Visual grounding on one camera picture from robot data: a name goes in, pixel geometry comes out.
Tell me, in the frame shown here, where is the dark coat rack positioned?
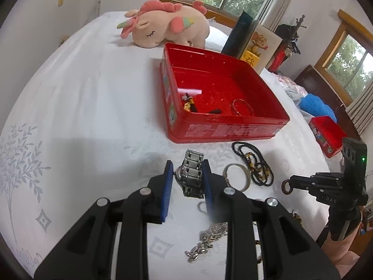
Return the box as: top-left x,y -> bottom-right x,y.
275,14 -> 306,54

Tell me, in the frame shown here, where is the person's right forearm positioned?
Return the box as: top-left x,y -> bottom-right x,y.
322,210 -> 365,280

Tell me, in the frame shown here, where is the white embroidered tablecloth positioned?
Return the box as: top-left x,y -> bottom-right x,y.
0,10 -> 347,280

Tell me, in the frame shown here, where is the black bead necklace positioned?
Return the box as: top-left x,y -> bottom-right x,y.
231,141 -> 275,186

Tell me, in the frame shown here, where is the small red tin box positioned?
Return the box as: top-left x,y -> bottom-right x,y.
308,116 -> 349,158

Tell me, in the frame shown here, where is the silver bangle with charm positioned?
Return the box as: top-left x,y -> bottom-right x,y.
223,163 -> 251,192

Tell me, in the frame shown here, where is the silver metal wristwatch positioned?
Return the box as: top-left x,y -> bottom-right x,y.
174,149 -> 206,196

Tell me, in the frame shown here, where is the dark wooden cabinet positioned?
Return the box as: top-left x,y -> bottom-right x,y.
294,65 -> 362,136

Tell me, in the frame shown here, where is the cream curtain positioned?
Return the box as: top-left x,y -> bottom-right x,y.
259,0 -> 304,32
345,80 -> 373,136

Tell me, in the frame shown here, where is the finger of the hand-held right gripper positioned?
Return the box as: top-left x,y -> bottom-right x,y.
289,173 -> 343,192

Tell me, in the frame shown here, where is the floral blanket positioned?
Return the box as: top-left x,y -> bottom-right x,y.
269,71 -> 308,108

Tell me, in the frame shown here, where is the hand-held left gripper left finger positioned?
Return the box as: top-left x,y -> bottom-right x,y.
33,160 -> 175,280

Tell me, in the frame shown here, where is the large red tin box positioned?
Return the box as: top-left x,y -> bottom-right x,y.
160,42 -> 290,144

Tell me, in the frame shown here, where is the pink unicorn plush toy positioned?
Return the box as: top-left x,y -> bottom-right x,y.
117,0 -> 218,49

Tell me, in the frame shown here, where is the blue towel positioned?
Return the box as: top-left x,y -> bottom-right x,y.
300,93 -> 338,123

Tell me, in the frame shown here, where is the brown bead bracelet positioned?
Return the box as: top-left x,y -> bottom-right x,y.
288,210 -> 304,225

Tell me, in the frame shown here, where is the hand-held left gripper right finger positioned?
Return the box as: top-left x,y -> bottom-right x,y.
201,159 -> 341,280

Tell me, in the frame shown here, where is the silver chain necklace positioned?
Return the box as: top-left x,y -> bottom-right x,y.
185,201 -> 229,264

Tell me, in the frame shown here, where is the gold and black charm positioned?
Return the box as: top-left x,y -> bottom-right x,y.
181,93 -> 199,113

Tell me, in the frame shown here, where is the dark blue book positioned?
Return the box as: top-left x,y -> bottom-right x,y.
221,11 -> 260,59

